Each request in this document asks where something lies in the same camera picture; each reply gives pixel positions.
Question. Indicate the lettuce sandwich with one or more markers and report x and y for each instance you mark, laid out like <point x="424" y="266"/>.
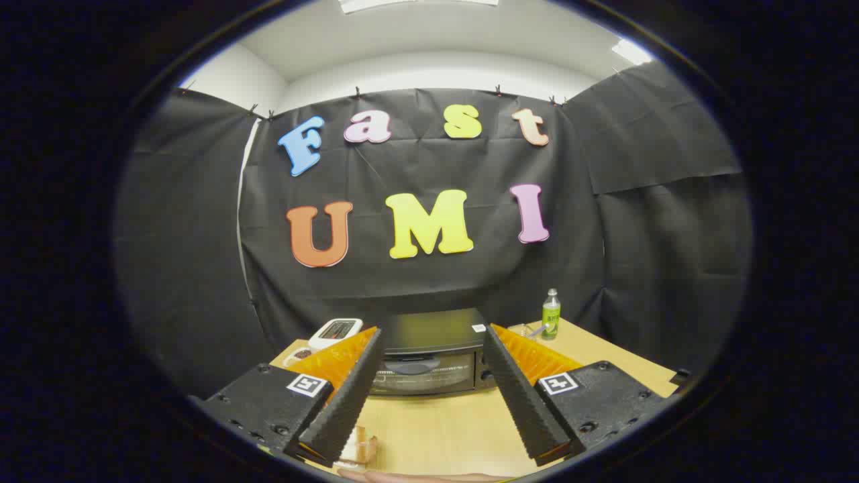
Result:
<point x="362" y="446"/>

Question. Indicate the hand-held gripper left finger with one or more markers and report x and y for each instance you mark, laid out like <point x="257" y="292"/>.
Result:
<point x="349" y="399"/>

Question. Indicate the ceiling light panel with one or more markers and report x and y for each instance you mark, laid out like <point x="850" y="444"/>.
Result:
<point x="631" y="51"/>
<point x="416" y="3"/>

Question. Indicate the black toaster oven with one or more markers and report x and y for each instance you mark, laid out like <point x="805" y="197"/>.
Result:
<point x="429" y="335"/>

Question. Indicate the white bread toaster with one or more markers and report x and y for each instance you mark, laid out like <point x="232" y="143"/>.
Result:
<point x="334" y="330"/>

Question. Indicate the green label bottle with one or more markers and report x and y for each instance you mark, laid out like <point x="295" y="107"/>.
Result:
<point x="551" y="318"/>

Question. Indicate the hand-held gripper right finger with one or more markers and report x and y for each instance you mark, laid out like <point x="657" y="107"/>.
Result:
<point x="520" y="396"/>

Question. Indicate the small white dish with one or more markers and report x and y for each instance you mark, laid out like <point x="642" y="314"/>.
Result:
<point x="300" y="354"/>

